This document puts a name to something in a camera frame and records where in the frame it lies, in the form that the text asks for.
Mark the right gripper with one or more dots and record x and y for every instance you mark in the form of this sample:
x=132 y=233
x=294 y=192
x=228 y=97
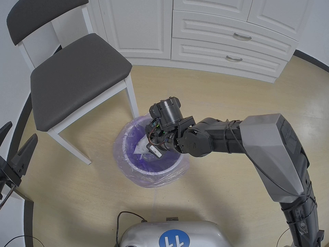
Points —
x=167 y=143

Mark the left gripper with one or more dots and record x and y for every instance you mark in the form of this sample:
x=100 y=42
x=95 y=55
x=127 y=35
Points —
x=10 y=175

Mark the purple plastic bag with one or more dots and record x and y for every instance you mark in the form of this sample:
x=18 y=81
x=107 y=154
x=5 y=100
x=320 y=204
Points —
x=154 y=180

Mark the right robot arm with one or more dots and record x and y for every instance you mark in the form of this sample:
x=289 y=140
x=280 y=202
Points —
x=270 y=143

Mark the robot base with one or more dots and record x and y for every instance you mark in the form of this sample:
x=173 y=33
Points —
x=144 y=235

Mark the white trash bin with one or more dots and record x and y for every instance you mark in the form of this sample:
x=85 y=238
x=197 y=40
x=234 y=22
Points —
x=156 y=172

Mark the white chair grey cushions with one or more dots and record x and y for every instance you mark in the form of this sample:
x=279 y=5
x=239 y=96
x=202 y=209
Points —
x=77 y=86

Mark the white wardrobe with drawers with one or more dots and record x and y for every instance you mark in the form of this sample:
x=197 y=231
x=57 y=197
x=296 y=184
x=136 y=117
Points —
x=205 y=22

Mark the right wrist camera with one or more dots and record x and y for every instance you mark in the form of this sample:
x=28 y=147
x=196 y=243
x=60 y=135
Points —
x=154 y=111

